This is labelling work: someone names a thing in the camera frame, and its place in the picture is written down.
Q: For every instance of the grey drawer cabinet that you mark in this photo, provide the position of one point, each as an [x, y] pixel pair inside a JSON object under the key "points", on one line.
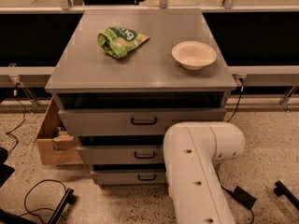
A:
{"points": [[148, 77]]}

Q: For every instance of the black stand leg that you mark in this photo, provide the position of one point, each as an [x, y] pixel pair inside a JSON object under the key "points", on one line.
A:
{"points": [[68, 198], [282, 190]]}

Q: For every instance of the black object left edge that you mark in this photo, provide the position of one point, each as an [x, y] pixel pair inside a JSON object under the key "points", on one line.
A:
{"points": [[5, 170]]}

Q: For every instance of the cardboard box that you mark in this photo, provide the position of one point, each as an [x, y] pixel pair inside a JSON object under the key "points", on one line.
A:
{"points": [[55, 145]]}

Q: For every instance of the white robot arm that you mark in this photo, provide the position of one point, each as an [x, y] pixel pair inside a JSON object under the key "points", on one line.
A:
{"points": [[190, 148]]}

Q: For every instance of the grey bottom drawer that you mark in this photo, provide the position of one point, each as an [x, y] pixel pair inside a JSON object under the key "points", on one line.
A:
{"points": [[128, 177]]}

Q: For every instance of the green chip bag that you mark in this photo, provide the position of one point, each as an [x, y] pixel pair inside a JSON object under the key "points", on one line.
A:
{"points": [[119, 41]]}

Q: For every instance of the grey middle drawer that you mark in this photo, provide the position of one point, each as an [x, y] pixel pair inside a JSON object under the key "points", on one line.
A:
{"points": [[106, 155]]}

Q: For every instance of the grey top drawer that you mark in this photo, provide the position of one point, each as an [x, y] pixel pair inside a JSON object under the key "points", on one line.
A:
{"points": [[111, 122]]}

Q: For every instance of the grey drawer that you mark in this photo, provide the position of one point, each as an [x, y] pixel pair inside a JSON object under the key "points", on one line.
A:
{"points": [[106, 155], [128, 177], [111, 122]]}

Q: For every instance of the black power adapter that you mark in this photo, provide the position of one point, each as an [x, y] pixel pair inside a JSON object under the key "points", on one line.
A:
{"points": [[244, 198]]}

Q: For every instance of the white paper bowl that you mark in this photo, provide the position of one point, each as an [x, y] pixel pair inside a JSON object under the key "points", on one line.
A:
{"points": [[194, 55]]}

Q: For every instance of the black stand leg left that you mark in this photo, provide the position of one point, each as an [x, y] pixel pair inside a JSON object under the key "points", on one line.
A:
{"points": [[68, 198]]}

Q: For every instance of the black stand leg right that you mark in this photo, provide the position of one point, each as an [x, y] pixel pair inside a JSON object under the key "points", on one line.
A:
{"points": [[282, 190]]}

